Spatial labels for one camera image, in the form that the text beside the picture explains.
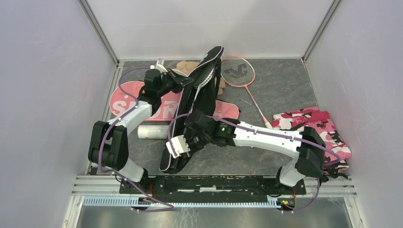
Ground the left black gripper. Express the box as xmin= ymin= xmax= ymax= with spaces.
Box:
xmin=156 ymin=68 xmax=194 ymax=97

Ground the black SPORT racket bag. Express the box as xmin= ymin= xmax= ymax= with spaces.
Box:
xmin=159 ymin=45 xmax=224 ymax=174

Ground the white shuttlecock tube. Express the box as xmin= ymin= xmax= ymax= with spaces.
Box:
xmin=137 ymin=125 xmax=168 ymax=139

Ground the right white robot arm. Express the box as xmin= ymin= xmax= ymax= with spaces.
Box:
xmin=184 ymin=110 xmax=325 ymax=194

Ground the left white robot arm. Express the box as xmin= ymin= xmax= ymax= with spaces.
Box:
xmin=88 ymin=68 xmax=194 ymax=194

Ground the beige cloth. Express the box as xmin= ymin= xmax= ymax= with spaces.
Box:
xmin=175 ymin=60 xmax=226 ymax=95

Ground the pink SPORT racket bag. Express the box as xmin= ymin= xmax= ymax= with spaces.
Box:
xmin=109 ymin=81 xmax=240 ymax=122

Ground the pink camouflage cloth bag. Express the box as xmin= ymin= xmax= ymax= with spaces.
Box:
xmin=270 ymin=106 xmax=352 ymax=182

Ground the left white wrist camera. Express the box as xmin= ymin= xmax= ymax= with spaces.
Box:
xmin=154 ymin=58 xmax=168 ymax=73

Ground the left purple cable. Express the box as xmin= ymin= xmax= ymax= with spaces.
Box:
xmin=97 ymin=66 xmax=174 ymax=213

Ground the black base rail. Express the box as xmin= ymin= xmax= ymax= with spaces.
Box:
xmin=139 ymin=175 xmax=307 ymax=203

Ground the white toothed cable duct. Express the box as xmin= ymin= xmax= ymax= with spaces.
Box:
xmin=82 ymin=196 xmax=286 ymax=209

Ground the pink frame badminton racket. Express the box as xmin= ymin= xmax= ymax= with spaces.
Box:
xmin=221 ymin=55 xmax=266 ymax=121

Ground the white racket handle right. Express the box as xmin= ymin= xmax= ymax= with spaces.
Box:
xmin=264 ymin=118 xmax=273 ymax=129

